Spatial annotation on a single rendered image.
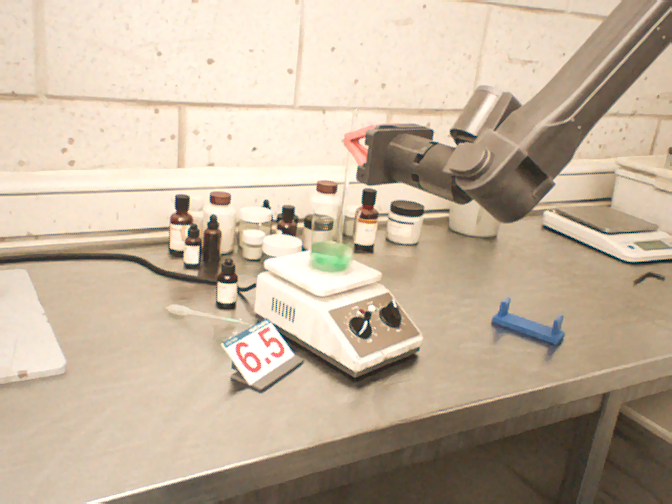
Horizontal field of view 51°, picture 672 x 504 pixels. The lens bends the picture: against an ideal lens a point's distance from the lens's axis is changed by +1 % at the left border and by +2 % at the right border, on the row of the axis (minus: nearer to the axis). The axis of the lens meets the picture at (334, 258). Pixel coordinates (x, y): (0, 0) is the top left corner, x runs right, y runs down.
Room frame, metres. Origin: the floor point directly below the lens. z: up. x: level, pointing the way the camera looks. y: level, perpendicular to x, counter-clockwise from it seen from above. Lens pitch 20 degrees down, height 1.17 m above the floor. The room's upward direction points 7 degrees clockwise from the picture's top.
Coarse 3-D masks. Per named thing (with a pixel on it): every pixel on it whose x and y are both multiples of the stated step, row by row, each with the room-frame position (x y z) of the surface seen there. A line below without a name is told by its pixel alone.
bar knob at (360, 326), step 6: (366, 312) 0.78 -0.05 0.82; (354, 318) 0.78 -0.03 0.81; (360, 318) 0.79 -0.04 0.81; (366, 318) 0.77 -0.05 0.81; (354, 324) 0.77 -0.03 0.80; (360, 324) 0.77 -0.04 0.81; (366, 324) 0.76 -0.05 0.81; (354, 330) 0.76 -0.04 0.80; (360, 330) 0.76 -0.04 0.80; (366, 330) 0.77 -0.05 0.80; (372, 330) 0.78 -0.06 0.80; (360, 336) 0.76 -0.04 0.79; (366, 336) 0.77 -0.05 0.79
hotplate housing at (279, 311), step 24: (264, 288) 0.85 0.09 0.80; (288, 288) 0.83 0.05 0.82; (360, 288) 0.85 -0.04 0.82; (384, 288) 0.87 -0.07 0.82; (264, 312) 0.85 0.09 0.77; (288, 312) 0.82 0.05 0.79; (312, 312) 0.79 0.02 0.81; (288, 336) 0.82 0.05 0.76; (312, 336) 0.78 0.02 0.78; (336, 336) 0.75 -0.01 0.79; (336, 360) 0.75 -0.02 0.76; (360, 360) 0.74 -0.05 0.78; (384, 360) 0.77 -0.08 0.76
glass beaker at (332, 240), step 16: (320, 208) 0.89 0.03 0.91; (336, 208) 0.90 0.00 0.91; (352, 208) 0.90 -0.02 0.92; (320, 224) 0.84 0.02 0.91; (336, 224) 0.84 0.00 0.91; (352, 224) 0.85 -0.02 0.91; (320, 240) 0.84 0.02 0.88; (336, 240) 0.84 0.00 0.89; (352, 240) 0.85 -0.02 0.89; (320, 256) 0.84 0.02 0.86; (336, 256) 0.84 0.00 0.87; (352, 256) 0.86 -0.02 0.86; (320, 272) 0.84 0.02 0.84; (336, 272) 0.84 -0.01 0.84
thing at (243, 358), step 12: (252, 336) 0.75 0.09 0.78; (264, 336) 0.76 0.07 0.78; (276, 336) 0.77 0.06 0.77; (240, 348) 0.72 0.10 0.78; (252, 348) 0.73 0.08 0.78; (264, 348) 0.75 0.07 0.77; (276, 348) 0.76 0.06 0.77; (240, 360) 0.71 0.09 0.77; (252, 360) 0.72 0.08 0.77; (264, 360) 0.73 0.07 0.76; (276, 360) 0.74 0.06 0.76; (252, 372) 0.70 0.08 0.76
